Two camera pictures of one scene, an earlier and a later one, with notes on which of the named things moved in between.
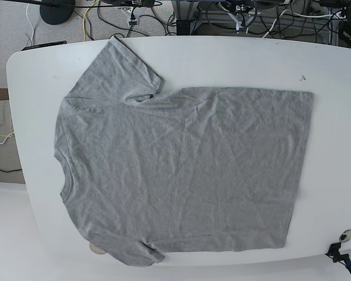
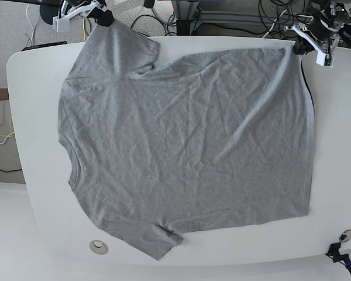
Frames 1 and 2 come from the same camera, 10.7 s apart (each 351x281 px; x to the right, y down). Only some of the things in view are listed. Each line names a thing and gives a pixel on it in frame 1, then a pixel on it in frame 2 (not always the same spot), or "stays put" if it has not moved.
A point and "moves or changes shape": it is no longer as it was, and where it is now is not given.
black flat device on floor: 45,44 stays put
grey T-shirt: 191,169 moves or changes shape
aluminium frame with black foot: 185,11 stays put
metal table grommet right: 346,235 stays put
